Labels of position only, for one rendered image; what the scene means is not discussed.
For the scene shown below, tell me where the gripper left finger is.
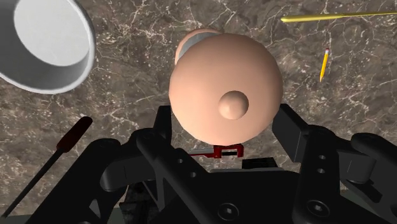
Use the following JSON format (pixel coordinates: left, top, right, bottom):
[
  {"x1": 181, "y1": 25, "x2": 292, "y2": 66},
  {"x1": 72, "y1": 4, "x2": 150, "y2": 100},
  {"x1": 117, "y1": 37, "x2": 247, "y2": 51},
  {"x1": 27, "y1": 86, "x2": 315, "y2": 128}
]
[{"x1": 26, "y1": 105, "x2": 218, "y2": 224}]

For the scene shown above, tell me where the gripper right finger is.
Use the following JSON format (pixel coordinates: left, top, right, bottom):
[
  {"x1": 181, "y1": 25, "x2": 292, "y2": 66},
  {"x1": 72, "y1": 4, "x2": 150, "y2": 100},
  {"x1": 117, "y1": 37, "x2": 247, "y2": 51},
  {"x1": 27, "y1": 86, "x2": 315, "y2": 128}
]
[{"x1": 272, "y1": 103, "x2": 397, "y2": 224}]

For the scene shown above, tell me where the small red tool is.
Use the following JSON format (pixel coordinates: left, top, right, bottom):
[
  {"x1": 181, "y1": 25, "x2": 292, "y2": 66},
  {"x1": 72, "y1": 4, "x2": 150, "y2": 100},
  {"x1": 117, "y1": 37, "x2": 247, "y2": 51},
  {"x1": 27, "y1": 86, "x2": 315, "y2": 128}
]
[{"x1": 187, "y1": 143, "x2": 244, "y2": 159}]

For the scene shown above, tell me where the peach round lidded jar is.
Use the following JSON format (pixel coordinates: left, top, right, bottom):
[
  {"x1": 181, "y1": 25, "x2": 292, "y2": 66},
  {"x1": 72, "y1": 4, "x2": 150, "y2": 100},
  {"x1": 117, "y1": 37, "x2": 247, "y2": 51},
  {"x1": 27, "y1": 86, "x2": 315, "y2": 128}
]
[{"x1": 168, "y1": 28, "x2": 284, "y2": 146}]

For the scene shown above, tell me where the short yellow pencil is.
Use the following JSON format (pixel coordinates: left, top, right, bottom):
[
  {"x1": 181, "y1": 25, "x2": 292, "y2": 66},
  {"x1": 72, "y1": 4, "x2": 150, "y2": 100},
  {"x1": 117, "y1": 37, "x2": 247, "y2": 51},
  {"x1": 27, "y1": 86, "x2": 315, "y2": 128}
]
[{"x1": 319, "y1": 48, "x2": 330, "y2": 83}]

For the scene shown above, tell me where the long yellow stick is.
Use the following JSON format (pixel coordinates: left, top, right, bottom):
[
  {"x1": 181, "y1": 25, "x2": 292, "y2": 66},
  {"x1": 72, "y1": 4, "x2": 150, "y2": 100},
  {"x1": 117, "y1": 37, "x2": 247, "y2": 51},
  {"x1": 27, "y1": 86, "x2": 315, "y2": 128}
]
[{"x1": 280, "y1": 11, "x2": 397, "y2": 24}]

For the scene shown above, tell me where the white cylindrical cup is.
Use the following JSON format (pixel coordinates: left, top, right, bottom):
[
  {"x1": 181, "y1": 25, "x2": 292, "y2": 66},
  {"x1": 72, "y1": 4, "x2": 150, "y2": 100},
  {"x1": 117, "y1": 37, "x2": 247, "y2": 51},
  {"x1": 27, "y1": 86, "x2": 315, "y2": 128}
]
[{"x1": 0, "y1": 0, "x2": 96, "y2": 95}]

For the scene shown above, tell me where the dark red handled tool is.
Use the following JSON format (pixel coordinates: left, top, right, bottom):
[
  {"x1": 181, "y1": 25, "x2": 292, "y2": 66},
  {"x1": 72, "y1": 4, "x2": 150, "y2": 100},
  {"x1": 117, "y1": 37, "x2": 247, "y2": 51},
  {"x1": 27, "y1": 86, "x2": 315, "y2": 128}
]
[{"x1": 1, "y1": 116, "x2": 94, "y2": 218}]

